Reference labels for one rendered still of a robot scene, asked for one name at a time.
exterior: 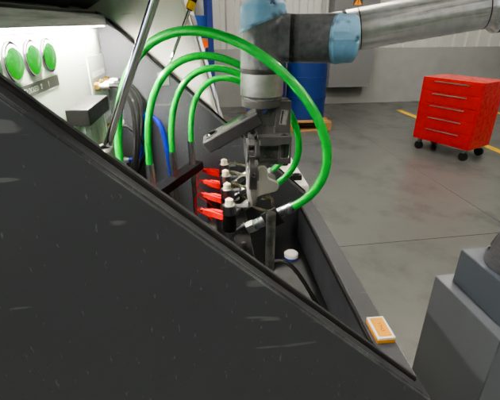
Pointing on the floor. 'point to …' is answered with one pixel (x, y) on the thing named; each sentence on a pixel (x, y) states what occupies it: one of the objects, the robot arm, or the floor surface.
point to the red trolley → (458, 111)
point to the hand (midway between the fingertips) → (250, 200)
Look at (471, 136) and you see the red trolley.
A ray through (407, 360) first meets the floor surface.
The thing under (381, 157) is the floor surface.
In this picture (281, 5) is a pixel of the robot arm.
